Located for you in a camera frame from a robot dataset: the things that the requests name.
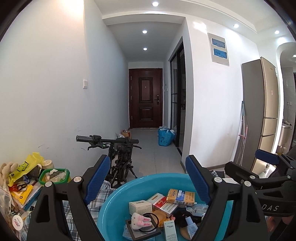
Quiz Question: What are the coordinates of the plush bunny hair tie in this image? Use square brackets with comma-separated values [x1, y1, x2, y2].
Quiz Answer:
[131, 212, 160, 233]

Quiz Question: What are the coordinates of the person right hand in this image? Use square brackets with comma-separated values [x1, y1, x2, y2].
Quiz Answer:
[266, 215, 295, 241]

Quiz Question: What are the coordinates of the white round jar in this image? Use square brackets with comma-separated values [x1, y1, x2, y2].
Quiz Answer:
[11, 215, 23, 231]

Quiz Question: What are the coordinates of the gold refrigerator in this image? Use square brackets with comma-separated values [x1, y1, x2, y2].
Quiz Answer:
[234, 57, 279, 174]

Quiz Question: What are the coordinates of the blue plaid cloth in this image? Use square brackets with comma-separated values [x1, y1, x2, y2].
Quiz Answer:
[21, 181, 233, 240]

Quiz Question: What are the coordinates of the clear plastic zip bag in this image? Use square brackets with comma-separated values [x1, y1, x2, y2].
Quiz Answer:
[0, 188, 12, 223]

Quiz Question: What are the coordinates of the yellow green-lidded container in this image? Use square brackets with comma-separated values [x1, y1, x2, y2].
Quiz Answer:
[39, 168, 70, 185]

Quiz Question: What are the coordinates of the small blue lotion bottle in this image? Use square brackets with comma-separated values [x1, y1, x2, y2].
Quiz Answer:
[185, 216, 198, 239]

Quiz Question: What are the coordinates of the yellow plastic bag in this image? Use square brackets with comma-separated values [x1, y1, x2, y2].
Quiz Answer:
[8, 152, 44, 187]

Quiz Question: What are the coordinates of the gold cigarette pack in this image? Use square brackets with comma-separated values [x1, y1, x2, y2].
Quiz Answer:
[166, 189, 196, 206]

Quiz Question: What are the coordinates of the beige plush toy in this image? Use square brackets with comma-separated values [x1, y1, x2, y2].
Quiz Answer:
[0, 162, 19, 180]

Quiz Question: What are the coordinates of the small teal white carton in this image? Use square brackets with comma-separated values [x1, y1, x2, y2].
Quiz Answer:
[164, 220, 178, 241]

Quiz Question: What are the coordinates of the blue shopping bag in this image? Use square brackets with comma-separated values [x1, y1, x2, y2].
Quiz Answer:
[158, 126, 176, 147]

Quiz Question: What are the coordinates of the red white cigarette pack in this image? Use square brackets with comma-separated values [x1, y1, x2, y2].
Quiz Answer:
[152, 196, 178, 216]

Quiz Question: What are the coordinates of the black open tray box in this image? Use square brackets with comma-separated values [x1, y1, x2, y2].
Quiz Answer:
[125, 219, 161, 240]

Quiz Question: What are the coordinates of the dark brown entrance door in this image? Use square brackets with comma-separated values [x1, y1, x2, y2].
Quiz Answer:
[129, 68, 163, 128]

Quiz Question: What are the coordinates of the wall electrical panel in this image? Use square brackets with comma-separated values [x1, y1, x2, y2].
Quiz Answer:
[208, 33, 229, 66]

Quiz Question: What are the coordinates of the white wall switch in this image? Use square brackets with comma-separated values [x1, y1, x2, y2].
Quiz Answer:
[83, 80, 88, 89]

